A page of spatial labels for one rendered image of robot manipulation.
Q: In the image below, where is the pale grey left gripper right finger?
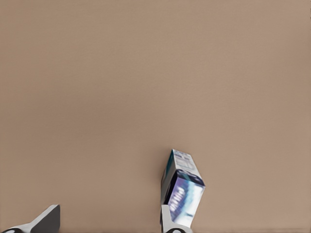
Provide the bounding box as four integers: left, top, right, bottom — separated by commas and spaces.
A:
159, 204, 193, 233

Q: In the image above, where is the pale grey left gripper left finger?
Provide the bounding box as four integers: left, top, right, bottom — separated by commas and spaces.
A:
0, 204, 61, 233

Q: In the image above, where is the blue and white printed box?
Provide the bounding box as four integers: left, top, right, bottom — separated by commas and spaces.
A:
160, 149, 206, 229

